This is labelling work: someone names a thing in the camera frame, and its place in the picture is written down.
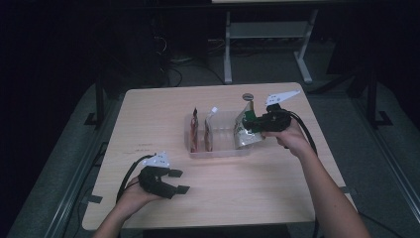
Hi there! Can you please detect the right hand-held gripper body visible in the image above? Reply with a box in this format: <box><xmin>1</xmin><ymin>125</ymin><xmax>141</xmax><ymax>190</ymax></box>
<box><xmin>261</xmin><ymin>89</ymin><xmax>301</xmax><ymax>133</ymax></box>

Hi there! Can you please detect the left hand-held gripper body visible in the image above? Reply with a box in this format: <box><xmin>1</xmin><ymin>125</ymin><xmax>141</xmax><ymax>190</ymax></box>
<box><xmin>138</xmin><ymin>151</ymin><xmax>178</xmax><ymax>200</ymax></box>

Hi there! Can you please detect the green and white packet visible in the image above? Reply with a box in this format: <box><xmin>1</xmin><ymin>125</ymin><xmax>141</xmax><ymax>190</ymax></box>
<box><xmin>233</xmin><ymin>99</ymin><xmax>265</xmax><ymax>151</ymax></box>

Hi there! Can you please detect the clear plastic container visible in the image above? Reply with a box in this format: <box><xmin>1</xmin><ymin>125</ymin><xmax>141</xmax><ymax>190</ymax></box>
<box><xmin>183</xmin><ymin>110</ymin><xmax>257</xmax><ymax>160</ymax></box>

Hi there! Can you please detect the white spouted sauce pouch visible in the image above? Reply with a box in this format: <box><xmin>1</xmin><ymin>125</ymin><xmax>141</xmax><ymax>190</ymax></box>
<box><xmin>203</xmin><ymin>106</ymin><xmax>220</xmax><ymax>153</ymax></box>

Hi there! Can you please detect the red snack packet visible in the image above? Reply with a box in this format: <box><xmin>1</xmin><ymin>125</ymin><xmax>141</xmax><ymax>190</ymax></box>
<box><xmin>190</xmin><ymin>107</ymin><xmax>200</xmax><ymax>154</ymax></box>

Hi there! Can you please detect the person's left hand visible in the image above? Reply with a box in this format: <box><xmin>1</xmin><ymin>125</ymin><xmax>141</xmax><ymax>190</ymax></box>
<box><xmin>115</xmin><ymin>177</ymin><xmax>166</xmax><ymax>219</ymax></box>

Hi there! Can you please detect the person's right hand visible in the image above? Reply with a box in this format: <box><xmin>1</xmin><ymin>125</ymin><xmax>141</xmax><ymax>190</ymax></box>
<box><xmin>262</xmin><ymin>118</ymin><xmax>315</xmax><ymax>159</ymax></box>

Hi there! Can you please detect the gray tape strip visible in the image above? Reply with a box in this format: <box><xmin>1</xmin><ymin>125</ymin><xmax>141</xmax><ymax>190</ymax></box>
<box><xmin>81</xmin><ymin>194</ymin><xmax>104</xmax><ymax>204</ymax></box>
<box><xmin>339</xmin><ymin>186</ymin><xmax>359</xmax><ymax>196</ymax></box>

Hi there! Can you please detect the black metal stand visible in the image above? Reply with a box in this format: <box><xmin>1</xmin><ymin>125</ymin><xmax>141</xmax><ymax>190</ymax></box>
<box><xmin>83</xmin><ymin>73</ymin><xmax>107</xmax><ymax>128</ymax></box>
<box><xmin>346</xmin><ymin>63</ymin><xmax>394</xmax><ymax>130</ymax></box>

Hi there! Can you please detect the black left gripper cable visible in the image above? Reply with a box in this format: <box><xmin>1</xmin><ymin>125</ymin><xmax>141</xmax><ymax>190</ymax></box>
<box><xmin>115</xmin><ymin>154</ymin><xmax>157</xmax><ymax>204</ymax></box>

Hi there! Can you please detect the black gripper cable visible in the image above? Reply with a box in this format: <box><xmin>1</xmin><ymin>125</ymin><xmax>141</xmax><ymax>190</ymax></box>
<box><xmin>115</xmin><ymin>154</ymin><xmax>157</xmax><ymax>204</ymax></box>
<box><xmin>286</xmin><ymin>110</ymin><xmax>320</xmax><ymax>158</ymax></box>

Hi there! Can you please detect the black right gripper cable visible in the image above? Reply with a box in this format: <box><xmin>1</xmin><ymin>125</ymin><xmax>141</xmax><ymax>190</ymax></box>
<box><xmin>286</xmin><ymin>110</ymin><xmax>320</xmax><ymax>158</ymax></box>

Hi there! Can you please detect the aluminium rail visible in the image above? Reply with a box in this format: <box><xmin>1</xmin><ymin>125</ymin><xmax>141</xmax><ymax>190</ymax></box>
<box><xmin>44</xmin><ymin>98</ymin><xmax>122</xmax><ymax>238</ymax></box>
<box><xmin>351</xmin><ymin>98</ymin><xmax>420</xmax><ymax>214</ymax></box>

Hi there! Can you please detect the white metal desk frame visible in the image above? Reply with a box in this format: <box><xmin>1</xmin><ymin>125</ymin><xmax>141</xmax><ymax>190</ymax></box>
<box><xmin>223</xmin><ymin>9</ymin><xmax>320</xmax><ymax>85</ymax></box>

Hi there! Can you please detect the thin black floor cable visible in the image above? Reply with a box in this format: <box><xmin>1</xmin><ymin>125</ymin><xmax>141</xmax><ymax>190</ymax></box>
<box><xmin>358</xmin><ymin>212</ymin><xmax>408</xmax><ymax>238</ymax></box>

